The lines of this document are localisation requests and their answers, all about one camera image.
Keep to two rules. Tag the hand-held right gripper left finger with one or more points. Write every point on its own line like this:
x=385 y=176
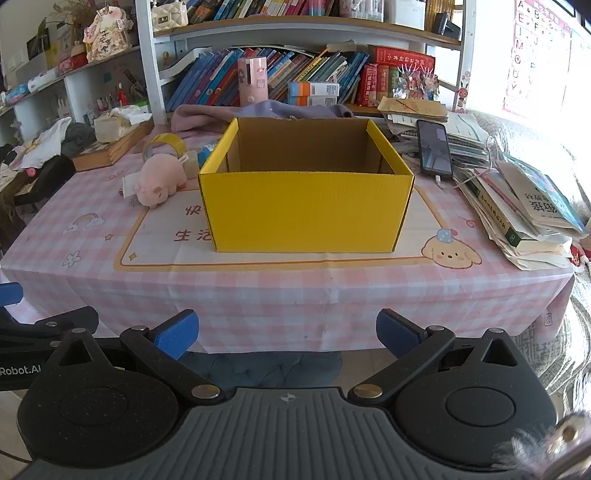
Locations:
x=178 y=334

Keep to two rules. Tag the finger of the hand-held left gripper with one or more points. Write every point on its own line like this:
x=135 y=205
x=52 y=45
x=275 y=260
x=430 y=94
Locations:
x=9 y=293
x=41 y=325

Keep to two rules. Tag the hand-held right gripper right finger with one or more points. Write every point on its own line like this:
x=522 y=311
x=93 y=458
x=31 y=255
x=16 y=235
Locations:
x=397 y=332

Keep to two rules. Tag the yellow cardboard box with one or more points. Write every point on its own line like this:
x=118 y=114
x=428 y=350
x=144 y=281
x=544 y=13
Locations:
x=300 y=207

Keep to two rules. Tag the pink plush pig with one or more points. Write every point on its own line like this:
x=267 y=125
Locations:
x=157 y=177

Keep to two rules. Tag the grey staple box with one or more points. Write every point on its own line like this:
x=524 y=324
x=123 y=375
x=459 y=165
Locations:
x=190 y=167

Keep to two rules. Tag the pink checked tablecloth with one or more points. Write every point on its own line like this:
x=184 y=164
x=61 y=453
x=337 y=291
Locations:
x=277 y=295

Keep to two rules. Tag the white garment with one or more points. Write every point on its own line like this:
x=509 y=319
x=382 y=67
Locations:
x=41 y=143

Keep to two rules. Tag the dark grey garment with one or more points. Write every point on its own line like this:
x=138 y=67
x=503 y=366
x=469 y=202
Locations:
x=78 y=138

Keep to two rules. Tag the pile of books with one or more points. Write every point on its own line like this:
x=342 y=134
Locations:
x=521 y=217

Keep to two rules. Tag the wooden chess board box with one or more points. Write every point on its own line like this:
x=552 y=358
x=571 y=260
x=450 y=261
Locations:
x=106 y=152

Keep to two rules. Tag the small blue lump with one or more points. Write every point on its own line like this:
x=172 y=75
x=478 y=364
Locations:
x=207 y=159

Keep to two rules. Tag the black smartphone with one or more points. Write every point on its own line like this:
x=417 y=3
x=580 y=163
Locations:
x=434 y=147

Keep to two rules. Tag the clear yellow tape roll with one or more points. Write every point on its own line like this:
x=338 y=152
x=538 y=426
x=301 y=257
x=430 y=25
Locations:
x=178 y=145

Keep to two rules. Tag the cloth covered tissue box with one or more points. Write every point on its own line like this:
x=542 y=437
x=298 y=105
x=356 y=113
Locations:
x=113 y=127

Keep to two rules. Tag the red white cloth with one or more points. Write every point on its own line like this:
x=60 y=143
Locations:
x=581 y=254

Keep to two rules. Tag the pile of papers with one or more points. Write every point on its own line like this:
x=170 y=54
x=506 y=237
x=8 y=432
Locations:
x=466 y=138

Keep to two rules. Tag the pink purple cloth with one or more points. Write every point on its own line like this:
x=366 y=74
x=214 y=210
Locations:
x=207 y=117

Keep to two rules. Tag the brown paper envelope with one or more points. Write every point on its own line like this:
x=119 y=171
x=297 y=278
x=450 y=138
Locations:
x=415 y=108

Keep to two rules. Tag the red white figurine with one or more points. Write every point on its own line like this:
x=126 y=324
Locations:
x=122 y=94

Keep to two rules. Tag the red dictionaries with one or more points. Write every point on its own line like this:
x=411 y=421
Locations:
x=371 y=85

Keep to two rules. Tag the colourful acrylic figure stand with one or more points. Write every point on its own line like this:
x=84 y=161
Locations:
x=415 y=83

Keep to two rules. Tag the stack of small cartons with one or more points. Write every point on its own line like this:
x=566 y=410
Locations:
x=314 y=93

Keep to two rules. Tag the row of leaning books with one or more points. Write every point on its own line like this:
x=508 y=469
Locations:
x=207 y=78

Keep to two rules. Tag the white bookshelf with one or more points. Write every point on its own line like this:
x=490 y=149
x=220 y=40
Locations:
x=154 y=69

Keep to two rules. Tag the red flat box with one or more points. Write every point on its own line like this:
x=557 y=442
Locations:
x=401 y=57

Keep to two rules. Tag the pink decorated doll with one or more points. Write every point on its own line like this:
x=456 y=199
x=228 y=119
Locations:
x=106 y=34

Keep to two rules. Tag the white quilted bag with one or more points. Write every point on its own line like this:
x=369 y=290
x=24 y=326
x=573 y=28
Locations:
x=170 y=16

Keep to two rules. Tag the row of upright books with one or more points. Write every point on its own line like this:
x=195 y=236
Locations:
x=258 y=9

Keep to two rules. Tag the alphabet wall poster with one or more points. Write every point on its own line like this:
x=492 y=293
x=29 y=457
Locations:
x=535 y=60

